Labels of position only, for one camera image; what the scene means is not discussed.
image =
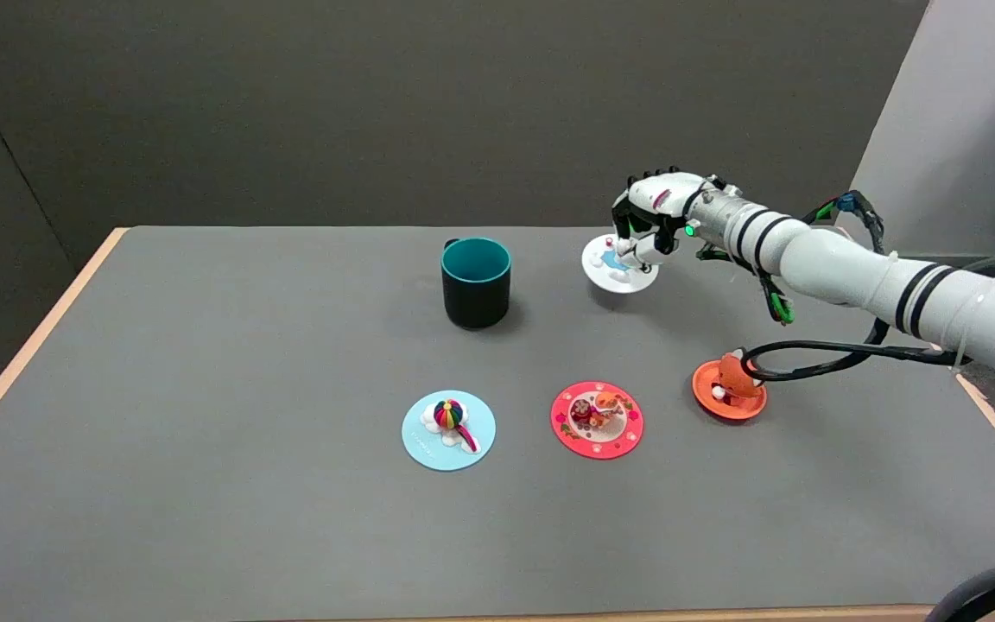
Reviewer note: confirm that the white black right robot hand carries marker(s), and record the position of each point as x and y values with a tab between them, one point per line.
662	194

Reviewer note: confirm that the white cup lid with figurine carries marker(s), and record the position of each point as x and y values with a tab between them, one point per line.
614	281

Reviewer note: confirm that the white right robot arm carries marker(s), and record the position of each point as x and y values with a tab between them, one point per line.
834	263

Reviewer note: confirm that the black cup teal inside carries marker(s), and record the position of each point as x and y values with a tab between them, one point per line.
476	298

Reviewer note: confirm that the orange lid with fox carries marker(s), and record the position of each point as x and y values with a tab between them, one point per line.
726	406

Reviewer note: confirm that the red lid with figurines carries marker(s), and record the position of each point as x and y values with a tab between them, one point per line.
597	442

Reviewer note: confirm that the light blue lid rainbow ball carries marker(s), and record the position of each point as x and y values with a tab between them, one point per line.
428	432

